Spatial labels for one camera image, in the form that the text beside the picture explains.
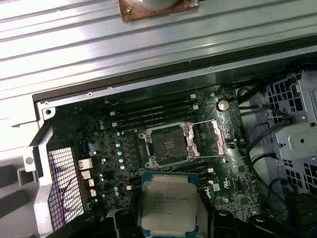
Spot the metal socket cover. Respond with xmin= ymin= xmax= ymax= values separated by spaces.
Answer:
xmin=184 ymin=119 xmax=227 ymax=159

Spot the black open PC case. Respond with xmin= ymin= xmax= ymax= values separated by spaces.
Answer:
xmin=23 ymin=29 xmax=317 ymax=238

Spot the brown square base plate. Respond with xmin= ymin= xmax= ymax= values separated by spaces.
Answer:
xmin=117 ymin=0 xmax=200 ymax=24

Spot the silver CPU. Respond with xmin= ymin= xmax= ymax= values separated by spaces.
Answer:
xmin=137 ymin=171 xmax=200 ymax=238

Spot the round coin battery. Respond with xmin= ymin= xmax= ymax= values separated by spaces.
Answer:
xmin=216 ymin=99 xmax=230 ymax=112

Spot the green motherboard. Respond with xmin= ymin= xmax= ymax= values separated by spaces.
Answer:
xmin=71 ymin=84 xmax=251 ymax=224

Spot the CPU socket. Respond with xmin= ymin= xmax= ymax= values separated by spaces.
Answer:
xmin=138 ymin=121 xmax=196 ymax=169

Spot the silver drive cage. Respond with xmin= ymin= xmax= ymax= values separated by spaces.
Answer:
xmin=267 ymin=69 xmax=317 ymax=199

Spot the grey parts rack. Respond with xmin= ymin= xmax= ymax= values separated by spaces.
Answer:
xmin=0 ymin=158 xmax=34 ymax=238

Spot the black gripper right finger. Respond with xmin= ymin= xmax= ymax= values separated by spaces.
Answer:
xmin=197 ymin=189 xmax=317 ymax=238

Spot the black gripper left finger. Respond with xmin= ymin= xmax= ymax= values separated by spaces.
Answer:
xmin=48 ymin=197 xmax=142 ymax=238

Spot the black cable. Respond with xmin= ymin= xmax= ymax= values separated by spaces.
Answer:
xmin=237 ymin=84 xmax=300 ymax=238

